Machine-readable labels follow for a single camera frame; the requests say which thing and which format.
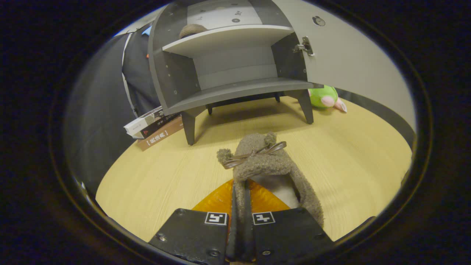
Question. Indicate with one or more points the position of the metal door hinge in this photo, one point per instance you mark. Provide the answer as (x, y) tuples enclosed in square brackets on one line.
[(304, 46)]

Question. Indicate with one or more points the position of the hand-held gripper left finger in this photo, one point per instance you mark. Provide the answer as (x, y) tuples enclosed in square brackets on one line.
[(231, 243)]

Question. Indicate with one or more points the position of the brown fuzzy slipper shoe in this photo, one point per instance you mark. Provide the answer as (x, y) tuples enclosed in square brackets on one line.
[(265, 165), (193, 30)]

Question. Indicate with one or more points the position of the grey shoe cabinet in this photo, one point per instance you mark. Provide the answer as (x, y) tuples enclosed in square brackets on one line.
[(235, 90)]

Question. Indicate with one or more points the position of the green pink plush toy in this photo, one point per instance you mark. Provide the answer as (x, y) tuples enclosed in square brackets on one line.
[(323, 97)]

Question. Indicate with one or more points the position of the black book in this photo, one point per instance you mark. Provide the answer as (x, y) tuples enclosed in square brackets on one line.
[(154, 127)]

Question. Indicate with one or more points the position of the brown book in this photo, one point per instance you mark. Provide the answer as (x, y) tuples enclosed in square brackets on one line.
[(160, 136)]

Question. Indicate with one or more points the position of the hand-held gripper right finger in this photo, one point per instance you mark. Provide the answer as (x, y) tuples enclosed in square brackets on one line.
[(248, 239)]

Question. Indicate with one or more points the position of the black backdrop cloth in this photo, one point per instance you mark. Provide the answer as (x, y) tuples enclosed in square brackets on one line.
[(99, 110)]

